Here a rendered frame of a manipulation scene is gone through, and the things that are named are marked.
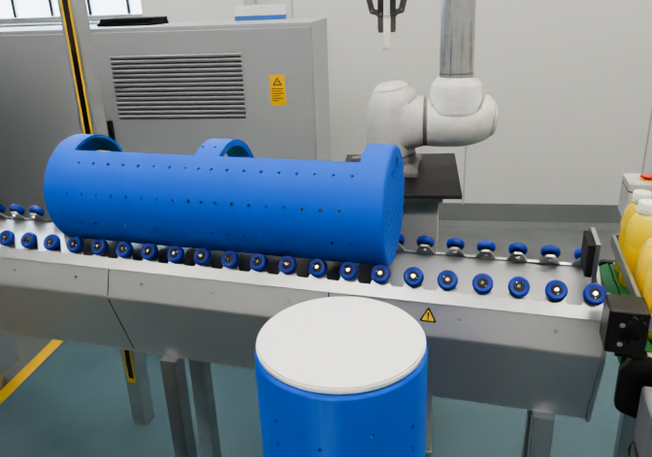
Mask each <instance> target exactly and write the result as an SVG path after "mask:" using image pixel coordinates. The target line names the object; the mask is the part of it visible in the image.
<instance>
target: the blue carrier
mask: <svg viewBox="0 0 652 457"><path fill-rule="evenodd" d="M98 149H102V150H109V151H96V150H98ZM225 153H227V155H228V156H224V154H225ZM170 168H171V169H170ZM185 169H186V170H185ZM227 171H228V172H227ZM261 173H262V174H261ZM315 175H316V176H315ZM352 177H353V179H352ZM112 195H113V197H112ZM44 196H45V202H46V206H47V210H48V213H49V216H50V218H51V220H52V222H53V223H54V224H55V226H56V227H57V228H58V229H59V230H60V231H61V232H63V233H64V234H66V235H68V236H70V237H75V236H78V237H81V238H82V239H92V240H96V239H104V240H106V241H114V242H121V241H128V242H130V243H135V244H148V243H153V244H155V245H166V246H173V245H179V246H181V247H188V248H201V247H204V248H207V249H209V250H219V251H227V250H234V251H236V252H240V253H251V254H254V253H258V252H260V253H263V254H264V255H273V256H285V255H290V256H293V257H294V258H305V259H315V258H321V259H323V260H326V261H337V262H345V261H352V262H354V263H357V264H368V265H377V264H384V265H386V266H389V265H390V264H391V263H392V262H393V260H394V258H395V256H396V252H397V249H398V245H399V240H400V235H401V228H402V220H403V208H404V165H403V157H402V154H401V151H400V149H399V148H398V147H397V146H396V145H380V144H368V145H367V146H366V148H365V149H364V152H363V154H362V157H361V161H360V162H341V161H319V160H297V159H274V158H254V157H253V154H252V152H251V150H250V148H249V147H248V145H247V144H246V143H245V142H244V141H242V140H238V139H209V140H207V141H205V142H204V143H203V144H202V145H201V146H200V147H199V148H198V150H197V151H196V153H195V155H184V154H162V153H139V152H123V150H122V148H121V147H120V146H119V144H118V143H117V142H116V141H115V140H113V139H112V138H110V137H108V136H105V135H97V134H77V135H73V136H70V137H68V138H67V139H65V140H64V141H62V142H61V143H60V144H59V145H58V146H57V148H56V149H55V150H54V152H53V153H52V155H51V157H50V159H49V163H48V165H47V168H46V172H45V179H44ZM174 200H175V201H174ZM189 201H190V202H189ZM201 201H202V202H203V203H201ZM214 202H216V204H215V203H214ZM232 204H233V206H232ZM248 204H250V206H249V205H248ZM267 206H268V207H267ZM284 207H285V208H284ZM302 208H303V209H304V210H302ZM320 209H322V212H321V211H320ZM339 211H341V212H339Z"/></svg>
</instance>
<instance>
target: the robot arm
mask: <svg viewBox="0 0 652 457"><path fill-rule="evenodd" d="M406 3H407V0H400V5H399V8H397V9H396V0H390V16H384V15H383V0H377V9H375V7H374V3H373V0H367V4H368V8H369V12H370V14H371V15H374V16H377V31H378V33H383V50H390V32H395V31H396V16H397V15H399V14H401V13H403V12H404V11H405V7H406ZM475 3H476V0H440V76H439V77H437V78H436V79H435V80H434V82H433V83H432V85H431V90H430V96H425V97H424V96H422V95H418V94H416V90H415V88H414V87H413V86H412V85H411V84H409V83H406V82H403V81H391V82H383V83H380V84H379V85H377V86H376V88H375V90H374V92H373V94H372V97H371V100H370V103H369V107H368V110H367V115H366V136H367V145H368V144H380V145H396V146H397V147H398V148H399V149H400V151H401V154H402V157H403V165H404V177H407V178H417V177H418V171H417V170H418V165H419V162H420V161H421V160H422V156H421V155H420V154H416V151H415V149H416V148H418V147H423V146H430V147H463V146H469V145H473V144H477V143H479V142H482V141H484V140H486V139H487V138H489V137H491V136H492V135H493V134H494V133H495V130H496V126H497V120H498V106H497V104H496V102H495V100H494V99H493V98H492V97H491V96H490V95H484V93H483V88H482V82H481V81H480V80H479V78H478V77H477V76H474V75H473V59H474V30H475Z"/></svg>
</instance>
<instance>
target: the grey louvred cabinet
mask: <svg viewBox="0 0 652 457"><path fill-rule="evenodd" d="M90 30H91V37H92V43H93V48H94V54H95V60H96V66H97V72H98V78H99V83H100V89H101V95H102V101H103V107H104V113H105V119H106V124H107V130H108V136H109V137H110V138H112V139H113V140H115V141H116V142H117V143H118V144H119V146H120V147H121V148H122V150H123V152H139V153H162V154H184V155H195V153H196V151H197V150H198V148H199V147H200V146H201V145H202V144H203V143H204V142H205V141H207V140H209V139H238V140H242V141H244V142H245V143H246V144H247V145H248V147H249V148H250V150H251V152H252V154H253V157H254V158H274V159H297V160H319V161H331V136H330V107H329V78H328V48H327V18H326V17H304V18H287V19H286V21H269V22H243V23H236V22H235V21H234V20H212V21H182V22H169V23H164V24H155V25H138V26H101V27H98V26H97V24H90ZM81 133H82V132H81V128H80V122H79V117H78V111H77V106H76V100H75V95H74V89H73V85H72V79H71V73H70V68H69V62H68V57H67V51H66V47H65V41H64V36H63V30H62V25H58V26H27V27H0V204H1V205H3V206H4V207H5V208H6V211H5V212H4V213H3V214H4V215H6V216H11V211H10V206H11V205H12V204H16V205H20V206H22V207H24V209H25V213H24V214H23V216H25V217H27V218H31V216H30V214H31V213H30V211H29V209H30V207H31V206H38V207H40V208H42V209H43V210H44V211H45V214H44V216H42V217H43V218H45V219H51V218H50V216H49V213H48V210H47V206H46V202H45V196H44V179H45V172H46V168H47V165H48V163H49V159H50V157H51V155H52V153H53V152H54V150H55V149H56V148H57V146H58V145H59V144H60V143H61V142H62V141H64V140H65V139H67V138H68V137H70V136H73V135H77V134H81Z"/></svg>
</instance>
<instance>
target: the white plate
mask: <svg viewBox="0 0 652 457"><path fill-rule="evenodd" d="M425 350H426V337H425V334H424V331H423V329H422V328H421V326H420V325H419V323H418V322H417V321H416V320H415V319H414V318H413V317H411V316H410V315H409V314H407V313H406V312H405V311H403V310H401V309H399V308H397V307H394V306H392V305H389V304H387V303H384V302H380V301H377V300H373V299H367V298H360V297H327V298H320V299H314V300H310V301H306V302H303V303H300V304H297V305H294V306H292V307H290V308H287V309H285V310H283V311H281V312H279V313H278V314H276V315H275V316H274V317H272V318H271V319H270V320H269V321H268V322H267V323H266V324H265V325H264V326H263V328H262V329H261V331H260V332H259V334H258V337H257V341H256V352H257V356H258V359H259V361H260V363H261V365H262V366H263V367H264V369H265V370H266V371H267V372H268V373H269V374H271V375H272V376H274V377H275V378H277V379H278V380H280V381H282V382H284V383H286V384H288V385H291V386H293V387H296V388H299V389H302V390H306V391H309V392H315V393H321V394H337V395H341V394H356V393H363V392H368V391H372V390H376V389H379V388H382V387H385V386H387V385H390V384H392V383H394V382H396V381H398V380H400V379H402V378H404V377H405V376H407V375H408V374H410V373H411V372H412V371H413V370H414V369H415V368H416V367H417V366H418V365H419V364H420V362H421V360H422V359H423V356H424V354H425Z"/></svg>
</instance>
